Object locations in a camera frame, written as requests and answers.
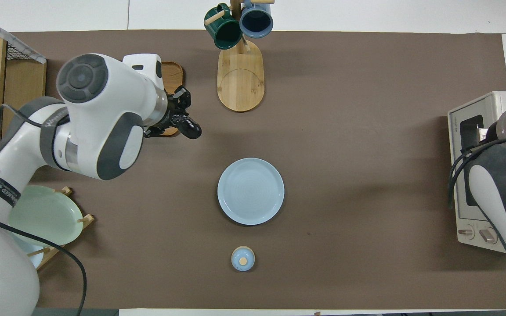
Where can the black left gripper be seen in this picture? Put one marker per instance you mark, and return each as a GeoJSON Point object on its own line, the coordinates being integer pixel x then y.
{"type": "Point", "coordinates": [171, 114]}

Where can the dark purple eggplant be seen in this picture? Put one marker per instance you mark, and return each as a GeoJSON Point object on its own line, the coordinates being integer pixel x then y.
{"type": "Point", "coordinates": [193, 130]}

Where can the light blue plate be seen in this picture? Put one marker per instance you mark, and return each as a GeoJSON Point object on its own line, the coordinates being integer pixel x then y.
{"type": "Point", "coordinates": [251, 191]}
{"type": "Point", "coordinates": [35, 259]}

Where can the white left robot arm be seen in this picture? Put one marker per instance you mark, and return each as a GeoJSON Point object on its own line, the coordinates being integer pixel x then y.
{"type": "Point", "coordinates": [103, 109]}

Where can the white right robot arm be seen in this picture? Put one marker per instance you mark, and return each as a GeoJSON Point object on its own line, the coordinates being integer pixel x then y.
{"type": "Point", "coordinates": [494, 193]}

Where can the cream toaster oven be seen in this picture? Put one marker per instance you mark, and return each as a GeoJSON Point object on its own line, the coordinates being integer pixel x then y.
{"type": "Point", "coordinates": [466, 215]}

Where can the wooden serving tray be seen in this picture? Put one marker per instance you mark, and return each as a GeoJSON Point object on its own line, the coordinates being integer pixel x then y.
{"type": "Point", "coordinates": [173, 72]}

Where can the wooden mug tree stand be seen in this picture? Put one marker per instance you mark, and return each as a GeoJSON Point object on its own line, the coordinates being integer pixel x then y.
{"type": "Point", "coordinates": [240, 83]}

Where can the dark green mug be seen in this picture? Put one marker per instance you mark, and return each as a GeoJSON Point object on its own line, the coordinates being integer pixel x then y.
{"type": "Point", "coordinates": [224, 33]}

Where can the blue mug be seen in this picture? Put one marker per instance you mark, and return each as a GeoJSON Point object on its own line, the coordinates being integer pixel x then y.
{"type": "Point", "coordinates": [256, 19]}

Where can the wooden plate rack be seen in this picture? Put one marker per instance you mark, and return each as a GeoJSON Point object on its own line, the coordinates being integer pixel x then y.
{"type": "Point", "coordinates": [87, 219]}

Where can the small blue lidded jar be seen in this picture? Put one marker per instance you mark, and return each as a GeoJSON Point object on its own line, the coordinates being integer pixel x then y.
{"type": "Point", "coordinates": [243, 259]}

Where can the brown table mat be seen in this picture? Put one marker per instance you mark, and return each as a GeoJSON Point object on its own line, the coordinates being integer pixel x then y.
{"type": "Point", "coordinates": [345, 131]}

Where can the pale green plate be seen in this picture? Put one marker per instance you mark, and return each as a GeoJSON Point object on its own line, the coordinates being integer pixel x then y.
{"type": "Point", "coordinates": [51, 215]}

